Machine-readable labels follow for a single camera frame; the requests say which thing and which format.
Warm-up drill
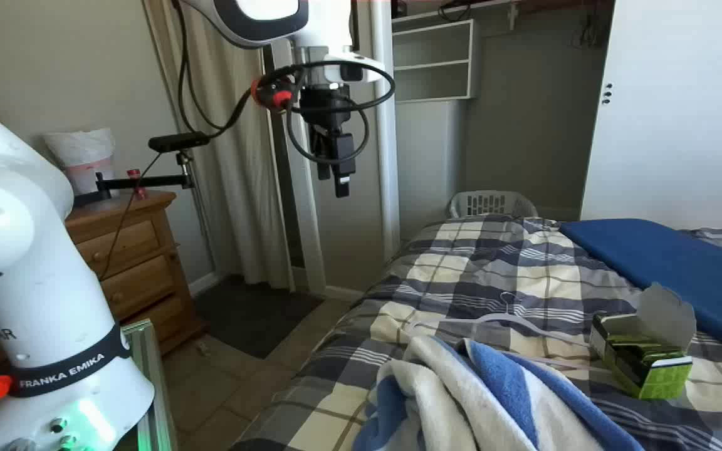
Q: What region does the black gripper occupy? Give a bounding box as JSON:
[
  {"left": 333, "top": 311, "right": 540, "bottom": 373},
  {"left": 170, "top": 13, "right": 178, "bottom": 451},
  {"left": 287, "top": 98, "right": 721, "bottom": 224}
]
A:
[{"left": 298, "top": 80, "right": 361, "bottom": 201}]

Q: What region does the blue plaid bed comforter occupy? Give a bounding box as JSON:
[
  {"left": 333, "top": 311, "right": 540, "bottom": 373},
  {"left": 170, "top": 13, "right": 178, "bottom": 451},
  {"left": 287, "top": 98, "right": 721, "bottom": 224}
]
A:
[{"left": 233, "top": 214, "right": 722, "bottom": 451}]

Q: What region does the black camera bar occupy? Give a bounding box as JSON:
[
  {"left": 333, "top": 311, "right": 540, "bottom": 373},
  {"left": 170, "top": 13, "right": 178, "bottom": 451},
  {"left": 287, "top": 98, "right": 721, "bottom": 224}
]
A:
[{"left": 145, "top": 131, "right": 213, "bottom": 156}]

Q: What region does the white plastic laundry basket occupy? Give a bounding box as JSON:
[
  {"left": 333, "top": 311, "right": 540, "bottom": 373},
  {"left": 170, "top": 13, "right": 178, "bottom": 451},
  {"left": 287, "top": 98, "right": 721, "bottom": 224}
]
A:
[{"left": 446, "top": 187, "right": 543, "bottom": 224}]

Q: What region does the beige curtain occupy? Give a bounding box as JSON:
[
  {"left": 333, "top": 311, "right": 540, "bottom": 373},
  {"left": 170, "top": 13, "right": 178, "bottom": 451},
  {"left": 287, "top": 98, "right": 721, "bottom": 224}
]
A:
[{"left": 140, "top": 0, "right": 323, "bottom": 296}]

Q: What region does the aluminium frame post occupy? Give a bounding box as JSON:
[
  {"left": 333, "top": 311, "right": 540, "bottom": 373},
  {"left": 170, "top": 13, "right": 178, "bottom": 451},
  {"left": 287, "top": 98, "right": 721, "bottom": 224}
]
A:
[{"left": 120, "top": 318, "right": 180, "bottom": 451}]

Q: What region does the dark floor rug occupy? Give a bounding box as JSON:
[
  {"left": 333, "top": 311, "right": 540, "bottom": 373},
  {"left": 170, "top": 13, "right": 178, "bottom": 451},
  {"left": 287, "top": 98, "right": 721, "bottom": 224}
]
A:
[{"left": 193, "top": 272, "right": 326, "bottom": 360}]

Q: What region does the white closet door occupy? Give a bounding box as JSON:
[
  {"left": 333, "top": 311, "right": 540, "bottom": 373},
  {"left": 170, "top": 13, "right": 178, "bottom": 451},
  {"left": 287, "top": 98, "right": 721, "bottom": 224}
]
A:
[{"left": 580, "top": 0, "right": 722, "bottom": 234}]

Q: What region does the white plastic bag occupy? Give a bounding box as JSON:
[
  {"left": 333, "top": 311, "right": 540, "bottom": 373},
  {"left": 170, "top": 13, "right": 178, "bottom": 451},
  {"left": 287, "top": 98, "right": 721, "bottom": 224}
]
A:
[{"left": 41, "top": 125, "right": 120, "bottom": 196}]

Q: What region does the blue and white striped towel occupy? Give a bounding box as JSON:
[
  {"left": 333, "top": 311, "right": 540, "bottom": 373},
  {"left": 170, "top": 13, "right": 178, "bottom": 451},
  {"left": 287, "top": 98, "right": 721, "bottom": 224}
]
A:
[{"left": 351, "top": 333, "right": 633, "bottom": 451}]

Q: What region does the open green cardboard box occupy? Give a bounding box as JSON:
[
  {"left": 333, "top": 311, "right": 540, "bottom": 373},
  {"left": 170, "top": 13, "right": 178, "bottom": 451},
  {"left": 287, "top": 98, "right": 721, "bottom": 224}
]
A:
[{"left": 588, "top": 284, "right": 700, "bottom": 403}]

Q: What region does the white closet shelf unit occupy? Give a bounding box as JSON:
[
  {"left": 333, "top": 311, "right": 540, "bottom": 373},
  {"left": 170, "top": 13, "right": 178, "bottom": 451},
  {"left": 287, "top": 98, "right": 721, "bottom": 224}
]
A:
[{"left": 391, "top": 18, "right": 479, "bottom": 106}]

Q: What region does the wooden dresser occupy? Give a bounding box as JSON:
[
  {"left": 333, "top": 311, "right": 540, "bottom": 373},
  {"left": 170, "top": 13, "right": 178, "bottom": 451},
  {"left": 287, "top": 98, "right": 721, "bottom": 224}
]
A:
[{"left": 0, "top": 187, "right": 205, "bottom": 378}]

